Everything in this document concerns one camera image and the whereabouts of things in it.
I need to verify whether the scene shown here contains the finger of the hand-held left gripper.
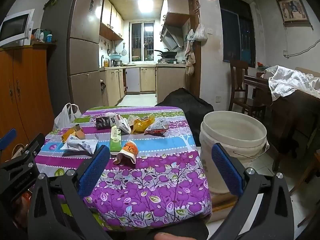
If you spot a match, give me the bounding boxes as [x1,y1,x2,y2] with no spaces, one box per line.
[0,133,45,171]
[0,128,17,153]

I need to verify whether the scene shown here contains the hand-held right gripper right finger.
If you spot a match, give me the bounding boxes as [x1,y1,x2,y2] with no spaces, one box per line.
[211,142,295,240]

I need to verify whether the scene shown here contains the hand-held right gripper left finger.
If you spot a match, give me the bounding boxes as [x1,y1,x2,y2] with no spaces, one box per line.
[27,144,112,240]

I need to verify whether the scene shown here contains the white blue wrapper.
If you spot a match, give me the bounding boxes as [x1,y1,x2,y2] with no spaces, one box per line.
[60,135,99,157]

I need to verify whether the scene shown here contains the white plastic bucket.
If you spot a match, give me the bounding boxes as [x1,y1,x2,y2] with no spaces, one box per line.
[199,110,270,194]

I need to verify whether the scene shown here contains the green cardboard box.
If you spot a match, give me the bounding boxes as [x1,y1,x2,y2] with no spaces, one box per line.
[109,124,123,156]

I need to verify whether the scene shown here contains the orange paper cup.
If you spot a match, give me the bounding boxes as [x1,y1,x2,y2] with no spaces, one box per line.
[113,140,138,165]

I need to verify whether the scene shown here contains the orange snack packet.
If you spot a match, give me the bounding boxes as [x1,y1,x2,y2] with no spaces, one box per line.
[62,126,85,143]

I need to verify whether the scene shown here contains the black packet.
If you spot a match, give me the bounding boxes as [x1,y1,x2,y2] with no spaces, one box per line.
[96,117,112,130]

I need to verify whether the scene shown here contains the yellow wrapper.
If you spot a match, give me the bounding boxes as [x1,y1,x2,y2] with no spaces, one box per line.
[130,115,154,134]

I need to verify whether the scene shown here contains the red white snack packet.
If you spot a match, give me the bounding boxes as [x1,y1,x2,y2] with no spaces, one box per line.
[144,118,170,137]

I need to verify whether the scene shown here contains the person's right hand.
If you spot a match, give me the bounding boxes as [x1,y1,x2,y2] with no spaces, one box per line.
[153,232,176,240]

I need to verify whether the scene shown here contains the orange wooden cabinet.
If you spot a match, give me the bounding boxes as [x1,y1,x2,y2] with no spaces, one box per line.
[0,44,57,160]

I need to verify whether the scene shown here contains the white plastic bag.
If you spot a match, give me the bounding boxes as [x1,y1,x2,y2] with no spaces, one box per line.
[52,103,82,131]

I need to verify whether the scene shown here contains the table with floral cloth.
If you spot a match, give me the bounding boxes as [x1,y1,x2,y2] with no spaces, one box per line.
[35,106,213,231]

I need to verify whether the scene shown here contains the black cover bag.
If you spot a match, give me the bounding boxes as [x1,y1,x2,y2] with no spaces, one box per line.
[154,87,215,147]

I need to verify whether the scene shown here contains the dark wooden table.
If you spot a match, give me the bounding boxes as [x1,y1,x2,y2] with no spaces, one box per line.
[244,74,320,172]

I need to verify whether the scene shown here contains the light wooden chair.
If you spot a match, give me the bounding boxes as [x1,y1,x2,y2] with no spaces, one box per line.
[289,149,320,228]

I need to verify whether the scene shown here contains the dark wooden chair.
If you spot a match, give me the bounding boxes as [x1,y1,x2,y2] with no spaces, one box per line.
[228,59,267,120]

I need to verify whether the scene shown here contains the beige lower kitchen cabinets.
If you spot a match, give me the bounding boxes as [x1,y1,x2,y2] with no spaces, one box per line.
[99,64,187,107]

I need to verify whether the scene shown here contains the white microwave oven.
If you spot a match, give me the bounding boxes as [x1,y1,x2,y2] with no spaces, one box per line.
[0,9,35,48]

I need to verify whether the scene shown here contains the white crumpled cloth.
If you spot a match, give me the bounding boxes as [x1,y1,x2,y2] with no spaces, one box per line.
[265,65,320,102]

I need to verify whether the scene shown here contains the grey refrigerator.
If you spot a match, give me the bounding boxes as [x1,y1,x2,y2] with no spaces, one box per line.
[41,0,103,107]

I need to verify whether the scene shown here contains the black wok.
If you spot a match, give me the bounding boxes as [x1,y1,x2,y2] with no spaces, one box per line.
[154,49,178,58]

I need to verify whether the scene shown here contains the kitchen window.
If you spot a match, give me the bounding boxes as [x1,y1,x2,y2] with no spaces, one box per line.
[129,21,155,62]

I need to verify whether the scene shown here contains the hanging plastic bags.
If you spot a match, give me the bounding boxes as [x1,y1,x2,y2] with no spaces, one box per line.
[186,23,208,43]

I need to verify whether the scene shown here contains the dark window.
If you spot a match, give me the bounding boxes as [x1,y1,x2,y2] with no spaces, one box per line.
[218,0,257,68]

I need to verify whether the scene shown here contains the steel range hood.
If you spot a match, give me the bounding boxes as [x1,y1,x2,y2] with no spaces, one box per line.
[160,24,184,52]

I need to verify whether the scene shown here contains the beige upper kitchen cabinet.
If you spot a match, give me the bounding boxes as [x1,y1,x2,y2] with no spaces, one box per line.
[99,0,124,41]

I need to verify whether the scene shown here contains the ceiling light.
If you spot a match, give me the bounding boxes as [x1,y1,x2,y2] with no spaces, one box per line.
[137,0,154,14]

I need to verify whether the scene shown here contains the white wall cable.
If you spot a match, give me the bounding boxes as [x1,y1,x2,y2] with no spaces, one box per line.
[283,39,320,58]

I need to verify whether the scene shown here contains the framed wall picture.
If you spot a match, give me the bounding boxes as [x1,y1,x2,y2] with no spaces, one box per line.
[276,0,311,26]

